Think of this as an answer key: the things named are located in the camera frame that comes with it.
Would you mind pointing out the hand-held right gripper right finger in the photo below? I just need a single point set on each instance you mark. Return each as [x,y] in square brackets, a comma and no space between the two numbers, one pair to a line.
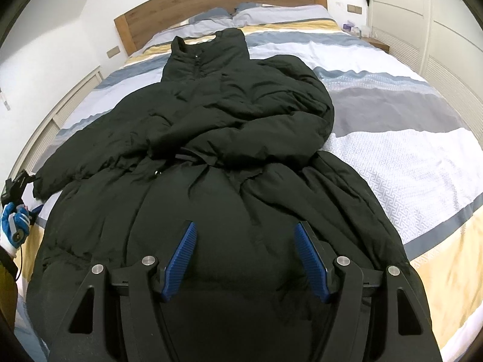
[310,260]

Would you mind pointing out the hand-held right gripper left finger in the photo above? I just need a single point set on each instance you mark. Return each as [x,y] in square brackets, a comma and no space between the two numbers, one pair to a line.
[182,259]

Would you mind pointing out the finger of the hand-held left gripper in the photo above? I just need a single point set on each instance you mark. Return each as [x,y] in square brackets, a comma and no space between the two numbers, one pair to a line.
[37,209]

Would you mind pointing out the black puffer jacket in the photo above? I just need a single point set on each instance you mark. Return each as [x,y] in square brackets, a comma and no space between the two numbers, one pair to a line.
[226,120]

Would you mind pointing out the person's left hand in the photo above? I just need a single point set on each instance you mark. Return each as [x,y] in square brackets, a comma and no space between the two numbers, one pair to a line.
[6,224]

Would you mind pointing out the low white louvred cabinet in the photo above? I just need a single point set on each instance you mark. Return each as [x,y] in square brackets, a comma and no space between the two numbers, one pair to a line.
[75,98]

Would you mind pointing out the striped duvet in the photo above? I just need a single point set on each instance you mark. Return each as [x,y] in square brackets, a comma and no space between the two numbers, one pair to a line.
[396,101]

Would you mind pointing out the wooden nightstand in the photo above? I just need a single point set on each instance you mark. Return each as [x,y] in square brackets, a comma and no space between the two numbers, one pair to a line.
[379,44]

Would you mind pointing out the small purple box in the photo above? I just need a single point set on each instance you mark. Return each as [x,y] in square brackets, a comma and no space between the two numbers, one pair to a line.
[349,27]

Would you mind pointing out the small striped pillow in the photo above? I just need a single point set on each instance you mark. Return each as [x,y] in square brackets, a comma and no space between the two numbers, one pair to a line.
[211,15]

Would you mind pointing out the large striped pillow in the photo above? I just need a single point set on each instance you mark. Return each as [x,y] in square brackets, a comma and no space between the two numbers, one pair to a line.
[279,13]

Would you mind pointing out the white louvred wardrobe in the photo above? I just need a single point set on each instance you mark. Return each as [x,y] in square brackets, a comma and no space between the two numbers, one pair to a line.
[415,15]

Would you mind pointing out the wall socket plate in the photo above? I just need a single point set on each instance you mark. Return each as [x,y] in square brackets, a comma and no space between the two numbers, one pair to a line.
[354,8]
[113,51]

